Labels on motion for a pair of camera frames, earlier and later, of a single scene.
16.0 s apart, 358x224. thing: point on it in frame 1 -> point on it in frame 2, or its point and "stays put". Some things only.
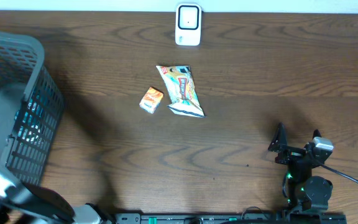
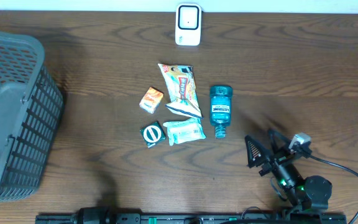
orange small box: [151, 99] stays put
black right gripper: [289, 154] -> [272, 162]
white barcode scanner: [188, 24] stays put
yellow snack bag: [183, 93] stays put
